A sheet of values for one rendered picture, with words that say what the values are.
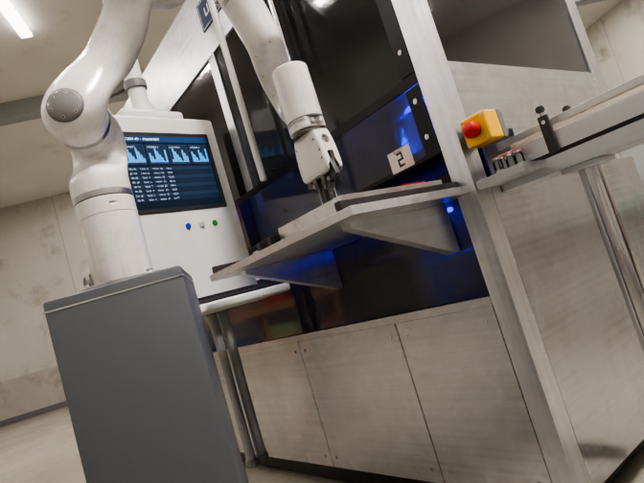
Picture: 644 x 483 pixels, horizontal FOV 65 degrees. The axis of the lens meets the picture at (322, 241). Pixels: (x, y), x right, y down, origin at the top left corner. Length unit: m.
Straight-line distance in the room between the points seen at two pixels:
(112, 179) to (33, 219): 12.01
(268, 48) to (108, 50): 0.34
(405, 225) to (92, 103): 0.73
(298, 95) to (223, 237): 0.98
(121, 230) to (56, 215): 11.90
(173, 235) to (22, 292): 11.16
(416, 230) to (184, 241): 0.96
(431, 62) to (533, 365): 0.78
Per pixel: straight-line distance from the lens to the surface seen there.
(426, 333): 1.50
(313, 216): 1.15
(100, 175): 1.13
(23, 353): 12.95
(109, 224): 1.10
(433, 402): 1.58
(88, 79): 1.17
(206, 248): 1.96
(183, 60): 2.52
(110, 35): 1.24
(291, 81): 1.17
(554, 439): 1.40
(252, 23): 1.23
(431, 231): 1.29
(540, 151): 1.34
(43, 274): 12.87
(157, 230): 1.88
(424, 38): 1.41
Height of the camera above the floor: 0.73
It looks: 6 degrees up
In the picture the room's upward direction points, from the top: 17 degrees counter-clockwise
